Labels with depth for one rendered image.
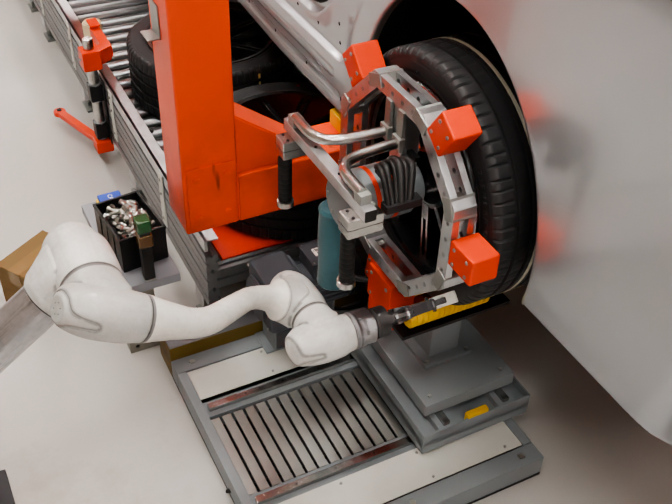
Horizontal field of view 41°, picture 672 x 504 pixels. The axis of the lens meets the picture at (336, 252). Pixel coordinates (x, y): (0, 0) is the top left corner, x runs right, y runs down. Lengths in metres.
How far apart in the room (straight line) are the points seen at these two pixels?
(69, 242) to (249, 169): 0.82
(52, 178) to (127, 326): 2.10
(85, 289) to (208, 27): 0.82
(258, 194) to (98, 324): 0.97
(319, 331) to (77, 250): 0.57
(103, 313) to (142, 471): 1.01
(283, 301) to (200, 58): 0.65
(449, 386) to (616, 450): 0.57
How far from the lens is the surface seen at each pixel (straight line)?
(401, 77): 2.16
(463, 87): 2.04
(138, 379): 2.95
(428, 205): 2.31
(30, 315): 1.96
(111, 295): 1.80
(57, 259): 1.91
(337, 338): 2.08
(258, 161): 2.59
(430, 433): 2.57
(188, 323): 1.88
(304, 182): 2.68
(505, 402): 2.69
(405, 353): 2.69
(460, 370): 2.66
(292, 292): 2.15
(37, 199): 3.75
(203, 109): 2.41
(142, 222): 2.46
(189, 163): 2.48
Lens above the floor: 2.14
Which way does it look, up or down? 40 degrees down
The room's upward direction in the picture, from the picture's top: 2 degrees clockwise
